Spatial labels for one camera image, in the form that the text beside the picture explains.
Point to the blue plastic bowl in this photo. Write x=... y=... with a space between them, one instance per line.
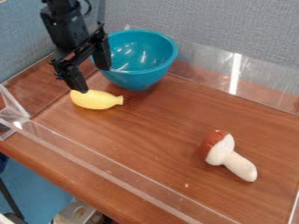
x=141 y=55

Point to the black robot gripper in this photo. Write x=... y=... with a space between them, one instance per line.
x=76 y=43

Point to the clear acrylic tray walls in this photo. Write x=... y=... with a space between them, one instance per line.
x=131 y=159

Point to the grey metal bracket under table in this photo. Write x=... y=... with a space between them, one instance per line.
x=77 y=213

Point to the brown and white toy mushroom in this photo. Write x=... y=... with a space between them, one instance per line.
x=217 y=151

